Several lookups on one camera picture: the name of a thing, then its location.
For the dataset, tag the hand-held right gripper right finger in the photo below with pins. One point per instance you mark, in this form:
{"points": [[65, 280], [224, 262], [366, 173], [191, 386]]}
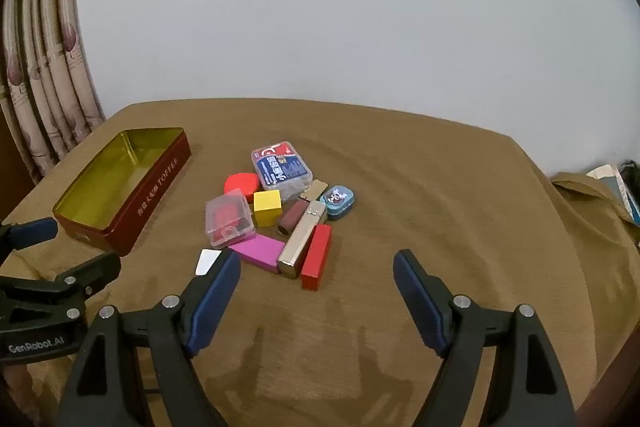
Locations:
{"points": [[420, 302]]}

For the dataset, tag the clear case with red insert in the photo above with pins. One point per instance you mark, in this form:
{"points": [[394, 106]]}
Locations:
{"points": [[229, 219]]}

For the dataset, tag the dark brown wooden panel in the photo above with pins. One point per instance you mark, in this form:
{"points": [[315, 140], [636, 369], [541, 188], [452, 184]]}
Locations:
{"points": [[12, 167]]}

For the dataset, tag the yellow wooden cube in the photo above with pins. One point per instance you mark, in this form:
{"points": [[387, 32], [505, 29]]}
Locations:
{"points": [[267, 207]]}

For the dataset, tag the red rounded plastic box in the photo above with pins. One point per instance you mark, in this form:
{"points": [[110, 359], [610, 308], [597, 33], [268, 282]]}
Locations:
{"points": [[241, 186]]}

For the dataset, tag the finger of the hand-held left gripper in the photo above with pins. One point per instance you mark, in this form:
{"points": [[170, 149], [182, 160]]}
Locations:
{"points": [[32, 231], [95, 269]]}

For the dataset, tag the maroon lipstick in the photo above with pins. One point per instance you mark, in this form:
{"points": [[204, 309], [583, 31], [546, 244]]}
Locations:
{"points": [[292, 218]]}

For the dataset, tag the pile of books and papers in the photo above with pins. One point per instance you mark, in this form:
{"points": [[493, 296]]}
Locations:
{"points": [[620, 187]]}

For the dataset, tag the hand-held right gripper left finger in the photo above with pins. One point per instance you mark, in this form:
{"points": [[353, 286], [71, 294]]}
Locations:
{"points": [[215, 302]]}

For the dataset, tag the red rectangular block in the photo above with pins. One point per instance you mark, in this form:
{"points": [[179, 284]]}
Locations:
{"points": [[316, 259]]}

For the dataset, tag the pink rectangular block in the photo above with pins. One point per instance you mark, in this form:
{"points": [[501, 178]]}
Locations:
{"points": [[257, 253]]}

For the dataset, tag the small blue cartoon tin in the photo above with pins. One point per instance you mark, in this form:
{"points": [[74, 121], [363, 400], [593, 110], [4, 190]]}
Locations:
{"points": [[337, 202]]}

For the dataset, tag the red tin box gold interior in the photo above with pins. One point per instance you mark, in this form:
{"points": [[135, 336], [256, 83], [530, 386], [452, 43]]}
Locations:
{"points": [[117, 187]]}

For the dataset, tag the clear plastic box blue label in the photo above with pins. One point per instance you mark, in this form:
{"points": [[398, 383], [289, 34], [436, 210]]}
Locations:
{"points": [[280, 169]]}

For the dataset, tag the beige patterned curtain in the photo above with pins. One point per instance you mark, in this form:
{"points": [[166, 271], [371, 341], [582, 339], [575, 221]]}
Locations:
{"points": [[45, 82]]}

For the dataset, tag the white card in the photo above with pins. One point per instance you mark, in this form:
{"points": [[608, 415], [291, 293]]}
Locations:
{"points": [[207, 263]]}

